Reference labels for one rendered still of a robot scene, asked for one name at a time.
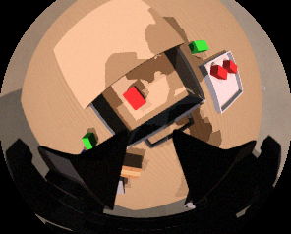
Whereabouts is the red block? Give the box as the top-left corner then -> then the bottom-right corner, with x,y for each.
210,65 -> 228,80
123,86 -> 146,110
222,60 -> 237,74

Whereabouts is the green block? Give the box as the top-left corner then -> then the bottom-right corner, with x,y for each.
188,40 -> 209,54
82,132 -> 97,149

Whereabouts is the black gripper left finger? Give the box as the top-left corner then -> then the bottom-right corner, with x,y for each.
38,130 -> 128,210

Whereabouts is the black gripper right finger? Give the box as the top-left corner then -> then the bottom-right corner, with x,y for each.
172,129 -> 257,205

